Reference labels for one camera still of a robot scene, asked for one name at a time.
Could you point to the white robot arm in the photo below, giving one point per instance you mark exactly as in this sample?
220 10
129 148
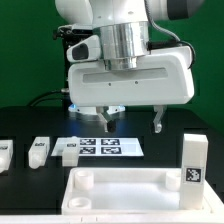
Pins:
126 59

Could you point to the white fiducial marker sheet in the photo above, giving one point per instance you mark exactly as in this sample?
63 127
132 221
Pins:
101 147

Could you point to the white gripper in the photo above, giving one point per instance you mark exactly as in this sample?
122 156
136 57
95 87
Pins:
161 78

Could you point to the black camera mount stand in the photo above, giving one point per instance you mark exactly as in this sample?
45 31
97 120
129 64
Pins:
71 36

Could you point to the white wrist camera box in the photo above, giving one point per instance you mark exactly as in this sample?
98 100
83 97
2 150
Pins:
86 50

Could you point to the white desk tabletop tray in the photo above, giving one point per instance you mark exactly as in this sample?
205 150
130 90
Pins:
122 190

